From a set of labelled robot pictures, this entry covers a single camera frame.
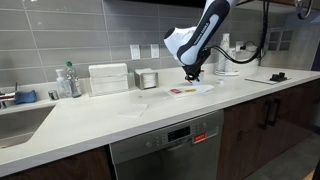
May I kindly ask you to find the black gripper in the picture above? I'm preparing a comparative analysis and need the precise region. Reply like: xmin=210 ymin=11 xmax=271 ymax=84
xmin=181 ymin=48 xmax=212 ymax=84

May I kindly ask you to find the white napkin holding two sachets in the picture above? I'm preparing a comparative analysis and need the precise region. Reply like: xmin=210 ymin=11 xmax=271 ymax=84
xmin=164 ymin=83 xmax=215 ymax=98

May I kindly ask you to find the small white napkin pile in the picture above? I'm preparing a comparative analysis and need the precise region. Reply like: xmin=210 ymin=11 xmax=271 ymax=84
xmin=143 ymin=73 xmax=158 ymax=89

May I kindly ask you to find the grey napkin holder box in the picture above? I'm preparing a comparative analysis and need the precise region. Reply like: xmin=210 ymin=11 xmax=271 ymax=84
xmin=133 ymin=68 xmax=160 ymax=91

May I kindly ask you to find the plain white napkin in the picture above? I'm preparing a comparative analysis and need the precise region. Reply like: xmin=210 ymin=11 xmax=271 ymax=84
xmin=117 ymin=102 xmax=150 ymax=118

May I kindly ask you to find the short stack of paper cups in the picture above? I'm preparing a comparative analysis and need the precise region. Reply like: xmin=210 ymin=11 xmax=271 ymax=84
xmin=227 ymin=47 xmax=237 ymax=73

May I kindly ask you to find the flat white board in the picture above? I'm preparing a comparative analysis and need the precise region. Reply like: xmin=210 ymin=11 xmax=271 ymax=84
xmin=244 ymin=76 xmax=291 ymax=86

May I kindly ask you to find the large stack of paper towels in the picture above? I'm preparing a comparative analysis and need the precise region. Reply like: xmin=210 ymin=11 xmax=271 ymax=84
xmin=87 ymin=62 xmax=130 ymax=97

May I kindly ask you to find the small black object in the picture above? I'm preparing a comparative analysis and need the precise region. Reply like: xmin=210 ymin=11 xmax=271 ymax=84
xmin=269 ymin=71 xmax=289 ymax=83

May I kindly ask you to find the stainless steel dishwasher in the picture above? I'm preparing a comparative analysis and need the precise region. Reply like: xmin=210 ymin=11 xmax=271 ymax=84
xmin=109 ymin=109 xmax=225 ymax=180

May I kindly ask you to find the dark wood cabinet with doors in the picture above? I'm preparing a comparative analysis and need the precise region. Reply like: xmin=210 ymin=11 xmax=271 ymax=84
xmin=216 ymin=78 xmax=320 ymax=180

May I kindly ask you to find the clear bottle with green cap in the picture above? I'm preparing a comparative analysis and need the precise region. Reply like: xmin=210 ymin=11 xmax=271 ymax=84
xmin=65 ymin=60 xmax=83 ymax=99

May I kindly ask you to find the clear pump bottle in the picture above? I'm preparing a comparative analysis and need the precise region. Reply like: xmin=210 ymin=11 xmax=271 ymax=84
xmin=54 ymin=68 xmax=72 ymax=99

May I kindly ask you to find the small metal can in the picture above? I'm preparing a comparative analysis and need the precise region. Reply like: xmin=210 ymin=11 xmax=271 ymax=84
xmin=47 ymin=89 xmax=60 ymax=101

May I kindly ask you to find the dark wood sink cabinet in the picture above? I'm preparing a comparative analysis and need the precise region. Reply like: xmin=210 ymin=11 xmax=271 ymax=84
xmin=0 ymin=145 xmax=114 ymax=180

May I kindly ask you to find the blue sponge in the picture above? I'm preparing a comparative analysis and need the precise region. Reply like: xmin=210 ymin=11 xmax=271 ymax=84
xmin=13 ymin=89 xmax=38 ymax=105

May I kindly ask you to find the kitchen sink basin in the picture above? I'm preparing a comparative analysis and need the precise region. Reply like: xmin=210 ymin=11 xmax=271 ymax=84
xmin=0 ymin=104 xmax=57 ymax=149

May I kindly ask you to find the metal faucet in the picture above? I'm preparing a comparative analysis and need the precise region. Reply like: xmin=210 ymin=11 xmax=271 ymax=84
xmin=0 ymin=81 xmax=19 ymax=110

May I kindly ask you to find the white wall outlet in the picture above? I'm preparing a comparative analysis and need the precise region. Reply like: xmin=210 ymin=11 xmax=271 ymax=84
xmin=150 ymin=43 xmax=160 ymax=60
xmin=235 ymin=40 xmax=246 ymax=53

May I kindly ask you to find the white light switch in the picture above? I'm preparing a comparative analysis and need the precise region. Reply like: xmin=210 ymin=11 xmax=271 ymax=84
xmin=129 ymin=44 xmax=142 ymax=61

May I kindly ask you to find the black cabinet handle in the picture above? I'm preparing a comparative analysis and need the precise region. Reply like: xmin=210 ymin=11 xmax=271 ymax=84
xmin=270 ymin=97 xmax=282 ymax=128
xmin=261 ymin=99 xmax=273 ymax=131

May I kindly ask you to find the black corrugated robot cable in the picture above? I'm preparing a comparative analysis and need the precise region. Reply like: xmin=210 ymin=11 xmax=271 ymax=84
xmin=208 ymin=0 xmax=271 ymax=65

